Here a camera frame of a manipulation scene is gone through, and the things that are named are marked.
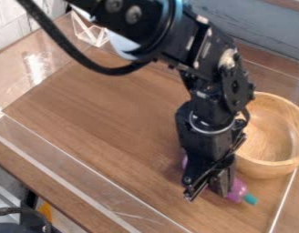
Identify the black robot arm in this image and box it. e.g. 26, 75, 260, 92
67, 0, 256, 203

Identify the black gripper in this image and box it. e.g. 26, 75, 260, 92
175, 103, 248, 198

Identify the purple toy eggplant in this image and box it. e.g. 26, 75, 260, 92
183, 159, 258, 205

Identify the black clamp with cable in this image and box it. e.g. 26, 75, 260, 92
0, 207, 52, 233

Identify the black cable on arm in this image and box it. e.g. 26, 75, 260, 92
16, 0, 153, 76

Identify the brown wooden bowl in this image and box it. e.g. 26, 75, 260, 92
238, 92, 299, 179

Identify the clear acrylic corner bracket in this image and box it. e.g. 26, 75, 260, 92
71, 12, 109, 47

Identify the clear acrylic front wall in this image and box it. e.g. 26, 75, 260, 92
0, 113, 191, 233

